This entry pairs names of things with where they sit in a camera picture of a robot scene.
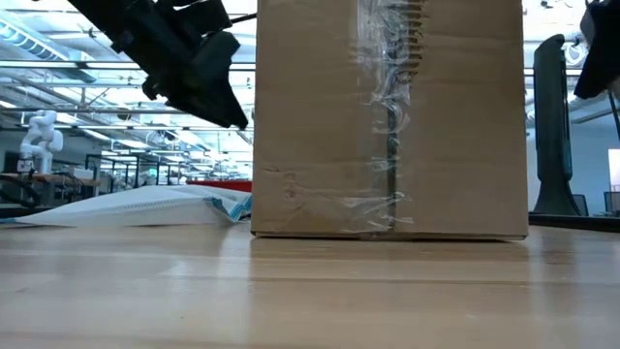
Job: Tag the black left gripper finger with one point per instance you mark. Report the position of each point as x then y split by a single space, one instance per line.
194 106
220 72

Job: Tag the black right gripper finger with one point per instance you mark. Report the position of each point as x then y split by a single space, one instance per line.
603 53

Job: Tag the blue and white bubble mailer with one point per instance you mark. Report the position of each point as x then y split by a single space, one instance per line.
145 208

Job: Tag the brown cardboard shipping box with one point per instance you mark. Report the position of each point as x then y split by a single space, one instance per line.
387 126

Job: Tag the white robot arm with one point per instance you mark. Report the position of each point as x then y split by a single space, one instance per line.
41 140

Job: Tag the large red tote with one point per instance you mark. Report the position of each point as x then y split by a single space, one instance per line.
223 185

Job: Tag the white box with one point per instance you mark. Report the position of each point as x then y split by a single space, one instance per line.
83 173

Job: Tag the wheeled grey workbench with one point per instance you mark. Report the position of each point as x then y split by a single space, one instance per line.
58 181

